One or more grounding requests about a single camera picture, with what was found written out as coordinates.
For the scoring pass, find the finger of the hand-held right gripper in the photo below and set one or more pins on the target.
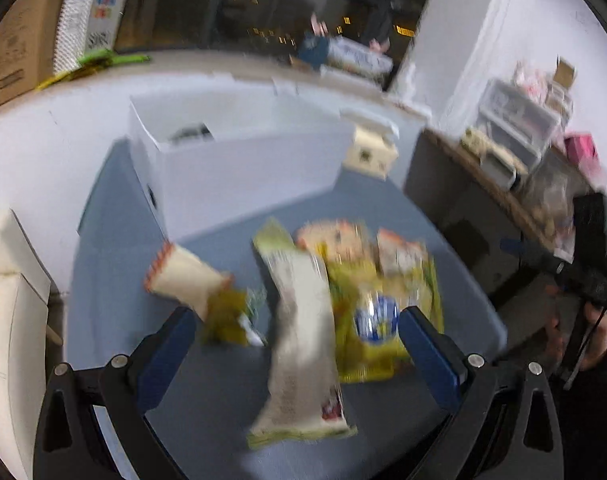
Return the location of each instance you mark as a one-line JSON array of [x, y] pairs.
[[513, 247]]

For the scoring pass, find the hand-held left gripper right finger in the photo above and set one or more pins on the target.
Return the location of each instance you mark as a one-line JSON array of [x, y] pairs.
[[426, 355]]

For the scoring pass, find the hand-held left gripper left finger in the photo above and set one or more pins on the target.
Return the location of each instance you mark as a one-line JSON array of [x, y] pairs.
[[169, 347]]

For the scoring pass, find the large yellow snack bag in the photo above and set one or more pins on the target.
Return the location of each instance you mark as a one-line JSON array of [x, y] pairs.
[[366, 357]]

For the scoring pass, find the olive green snack packet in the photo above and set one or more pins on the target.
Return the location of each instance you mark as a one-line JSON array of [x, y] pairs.
[[224, 316]]

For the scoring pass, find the cream packet orange striped edge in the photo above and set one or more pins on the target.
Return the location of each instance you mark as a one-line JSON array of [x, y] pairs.
[[183, 275]]

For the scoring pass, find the orange and white snack packet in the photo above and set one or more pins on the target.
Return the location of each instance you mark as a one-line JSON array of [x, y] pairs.
[[398, 255]]

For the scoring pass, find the long white snack bag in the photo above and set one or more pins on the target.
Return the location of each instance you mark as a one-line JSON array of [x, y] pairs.
[[303, 335]]

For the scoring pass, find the round orange snack packet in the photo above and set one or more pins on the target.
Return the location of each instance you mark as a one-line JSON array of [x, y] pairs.
[[333, 237]]

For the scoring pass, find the white cardboard box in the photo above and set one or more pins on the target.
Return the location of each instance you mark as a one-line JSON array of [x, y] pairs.
[[243, 170]]

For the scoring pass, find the person's right hand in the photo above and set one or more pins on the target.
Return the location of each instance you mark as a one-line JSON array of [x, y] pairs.
[[599, 340]]

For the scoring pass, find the brown stone counter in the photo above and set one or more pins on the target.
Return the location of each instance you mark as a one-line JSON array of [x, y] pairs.
[[436, 185]]

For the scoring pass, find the clear plastic drawer unit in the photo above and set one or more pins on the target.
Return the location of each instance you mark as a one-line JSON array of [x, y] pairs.
[[518, 110]]

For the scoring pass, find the white armchair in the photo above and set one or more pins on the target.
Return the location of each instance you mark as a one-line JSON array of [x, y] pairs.
[[13, 310]]

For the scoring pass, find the pink floral box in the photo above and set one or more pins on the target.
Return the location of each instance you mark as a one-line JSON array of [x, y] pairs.
[[531, 80]]

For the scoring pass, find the landscape printed box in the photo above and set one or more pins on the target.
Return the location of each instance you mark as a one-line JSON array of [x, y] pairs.
[[358, 57]]

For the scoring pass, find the pile of green packets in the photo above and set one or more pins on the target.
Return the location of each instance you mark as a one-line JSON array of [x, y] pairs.
[[108, 58]]

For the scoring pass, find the brown cardboard box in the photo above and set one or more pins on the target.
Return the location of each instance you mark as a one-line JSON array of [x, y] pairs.
[[23, 35]]

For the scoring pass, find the white shopping bag coloured squares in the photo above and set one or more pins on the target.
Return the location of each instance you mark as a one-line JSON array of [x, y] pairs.
[[98, 5]]

